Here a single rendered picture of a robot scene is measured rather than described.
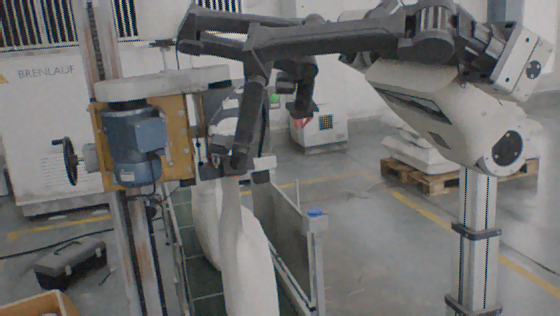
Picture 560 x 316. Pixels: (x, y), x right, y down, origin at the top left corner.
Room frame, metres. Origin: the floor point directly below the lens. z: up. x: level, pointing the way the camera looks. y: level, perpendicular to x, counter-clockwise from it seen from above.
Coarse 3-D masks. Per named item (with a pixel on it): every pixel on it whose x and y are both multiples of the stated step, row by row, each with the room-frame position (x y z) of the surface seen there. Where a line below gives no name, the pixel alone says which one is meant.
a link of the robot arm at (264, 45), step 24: (432, 0) 0.91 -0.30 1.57; (336, 24) 0.97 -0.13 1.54; (360, 24) 0.94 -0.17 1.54; (384, 24) 0.92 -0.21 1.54; (408, 24) 0.94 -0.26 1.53; (264, 48) 1.01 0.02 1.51; (288, 48) 1.00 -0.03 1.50; (312, 48) 0.98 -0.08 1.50; (336, 48) 0.97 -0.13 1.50; (360, 48) 0.95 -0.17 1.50; (384, 48) 0.94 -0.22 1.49; (408, 48) 0.88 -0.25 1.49; (432, 48) 0.87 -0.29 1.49; (264, 72) 1.05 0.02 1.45
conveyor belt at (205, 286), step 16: (176, 192) 3.38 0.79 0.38; (176, 208) 3.05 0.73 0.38; (192, 224) 2.76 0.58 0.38; (192, 240) 2.53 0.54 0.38; (192, 256) 2.33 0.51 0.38; (192, 272) 2.15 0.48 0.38; (208, 272) 2.14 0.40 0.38; (192, 288) 2.00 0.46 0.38; (208, 288) 1.99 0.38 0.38; (208, 304) 1.86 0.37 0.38; (224, 304) 1.85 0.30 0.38; (288, 304) 1.81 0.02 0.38
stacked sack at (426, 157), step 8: (408, 144) 4.20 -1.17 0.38; (408, 152) 4.12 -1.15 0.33; (416, 152) 4.02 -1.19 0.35; (424, 152) 3.93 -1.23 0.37; (432, 152) 3.91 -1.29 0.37; (416, 160) 3.99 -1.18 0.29; (424, 160) 3.88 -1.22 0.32; (432, 160) 3.84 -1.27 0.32; (440, 160) 3.86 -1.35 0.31; (448, 160) 3.89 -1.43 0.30
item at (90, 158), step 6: (84, 144) 1.67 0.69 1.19; (90, 144) 1.67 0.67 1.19; (84, 150) 1.63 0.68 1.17; (90, 150) 1.64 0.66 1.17; (84, 156) 1.62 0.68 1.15; (90, 156) 1.63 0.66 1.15; (96, 156) 1.63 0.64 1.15; (84, 162) 1.62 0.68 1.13; (90, 162) 1.62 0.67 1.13; (96, 162) 1.63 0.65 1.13; (84, 168) 1.63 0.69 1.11; (90, 168) 1.63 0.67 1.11; (96, 168) 1.63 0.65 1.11
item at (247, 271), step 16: (224, 176) 1.85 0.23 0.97; (224, 192) 1.89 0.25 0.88; (224, 208) 1.80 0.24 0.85; (240, 208) 1.54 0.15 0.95; (224, 224) 1.69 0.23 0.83; (240, 224) 1.57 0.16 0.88; (256, 224) 1.67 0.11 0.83; (224, 240) 1.63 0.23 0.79; (240, 240) 1.53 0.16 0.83; (256, 240) 1.53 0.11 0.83; (224, 256) 1.62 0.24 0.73; (240, 256) 1.49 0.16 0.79; (256, 256) 1.50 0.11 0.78; (224, 272) 1.62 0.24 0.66; (240, 272) 1.48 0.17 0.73; (256, 272) 1.49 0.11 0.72; (272, 272) 1.52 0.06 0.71; (224, 288) 1.71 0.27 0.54; (240, 288) 1.49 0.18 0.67; (256, 288) 1.48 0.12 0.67; (272, 288) 1.51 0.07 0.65; (240, 304) 1.49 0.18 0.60; (256, 304) 1.48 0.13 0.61; (272, 304) 1.51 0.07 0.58
